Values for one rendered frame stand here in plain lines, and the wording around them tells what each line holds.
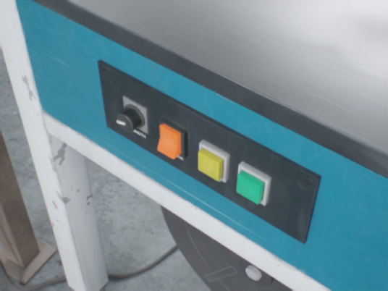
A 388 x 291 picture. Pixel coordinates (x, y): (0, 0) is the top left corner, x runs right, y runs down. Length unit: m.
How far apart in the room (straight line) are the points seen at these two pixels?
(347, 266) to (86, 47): 0.32
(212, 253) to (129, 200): 0.38
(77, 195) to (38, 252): 0.40
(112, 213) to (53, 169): 0.51
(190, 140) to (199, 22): 0.11
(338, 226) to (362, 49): 0.15
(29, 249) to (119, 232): 0.19
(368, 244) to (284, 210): 0.08
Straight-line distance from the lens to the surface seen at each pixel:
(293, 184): 0.49
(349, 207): 0.48
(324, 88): 0.46
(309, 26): 0.53
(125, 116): 0.56
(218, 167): 0.52
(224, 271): 1.02
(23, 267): 1.26
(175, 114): 0.53
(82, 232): 0.95
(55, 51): 0.64
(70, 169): 0.84
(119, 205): 1.33
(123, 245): 1.26
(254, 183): 0.50
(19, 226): 1.17
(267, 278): 0.89
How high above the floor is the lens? 1.02
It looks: 45 degrees down
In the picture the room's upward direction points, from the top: straight up
